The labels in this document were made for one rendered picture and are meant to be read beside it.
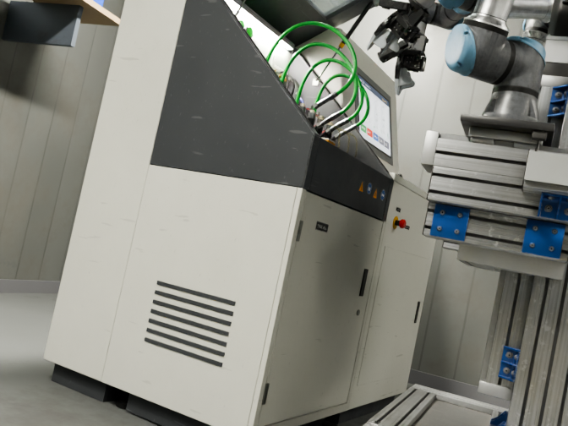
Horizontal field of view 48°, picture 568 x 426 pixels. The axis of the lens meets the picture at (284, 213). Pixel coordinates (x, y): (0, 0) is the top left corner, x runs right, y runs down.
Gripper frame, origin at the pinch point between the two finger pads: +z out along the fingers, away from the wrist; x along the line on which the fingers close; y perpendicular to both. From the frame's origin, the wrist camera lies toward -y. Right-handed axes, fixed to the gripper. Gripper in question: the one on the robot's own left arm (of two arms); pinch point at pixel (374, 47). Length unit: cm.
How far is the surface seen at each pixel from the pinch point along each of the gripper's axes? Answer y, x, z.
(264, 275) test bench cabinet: 50, -48, 50
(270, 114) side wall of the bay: 11.5, -40.0, 23.4
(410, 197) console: 27, 49, 46
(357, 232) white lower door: 41, 0, 46
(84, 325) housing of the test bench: 23, -68, 112
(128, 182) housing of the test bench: -7, -56, 74
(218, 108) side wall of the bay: -3, -44, 35
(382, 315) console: 60, 33, 79
